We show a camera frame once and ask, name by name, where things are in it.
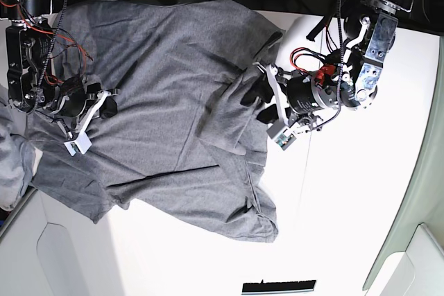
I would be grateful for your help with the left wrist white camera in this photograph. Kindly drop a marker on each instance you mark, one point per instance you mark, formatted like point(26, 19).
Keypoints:
point(281, 134)

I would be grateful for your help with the grey t-shirt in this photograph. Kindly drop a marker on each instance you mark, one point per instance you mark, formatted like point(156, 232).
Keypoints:
point(186, 138)

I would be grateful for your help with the white bin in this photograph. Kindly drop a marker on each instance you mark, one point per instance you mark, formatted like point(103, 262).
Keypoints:
point(38, 257)
point(416, 271)

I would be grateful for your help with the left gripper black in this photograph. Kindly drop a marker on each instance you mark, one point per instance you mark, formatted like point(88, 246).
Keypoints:
point(295, 97)

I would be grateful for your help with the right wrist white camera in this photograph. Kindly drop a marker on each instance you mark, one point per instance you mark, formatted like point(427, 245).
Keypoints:
point(80, 144)

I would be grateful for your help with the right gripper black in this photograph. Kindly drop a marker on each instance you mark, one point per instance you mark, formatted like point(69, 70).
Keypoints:
point(74, 105)

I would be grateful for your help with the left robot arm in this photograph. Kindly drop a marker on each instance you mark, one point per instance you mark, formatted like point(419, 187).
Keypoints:
point(346, 77)

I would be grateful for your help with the wrist white camera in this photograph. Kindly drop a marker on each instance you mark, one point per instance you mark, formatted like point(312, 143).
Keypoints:
point(281, 134)
point(80, 144)

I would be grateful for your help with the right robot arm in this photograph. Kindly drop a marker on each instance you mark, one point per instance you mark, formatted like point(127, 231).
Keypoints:
point(33, 86)

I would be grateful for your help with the white bin right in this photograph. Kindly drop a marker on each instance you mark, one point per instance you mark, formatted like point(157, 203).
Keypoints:
point(416, 271)

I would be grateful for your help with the white bin left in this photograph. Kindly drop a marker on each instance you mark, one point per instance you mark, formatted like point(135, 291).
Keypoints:
point(38, 257)

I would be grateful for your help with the grey clothes pile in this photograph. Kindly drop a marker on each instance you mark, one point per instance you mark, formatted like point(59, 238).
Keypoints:
point(19, 158)

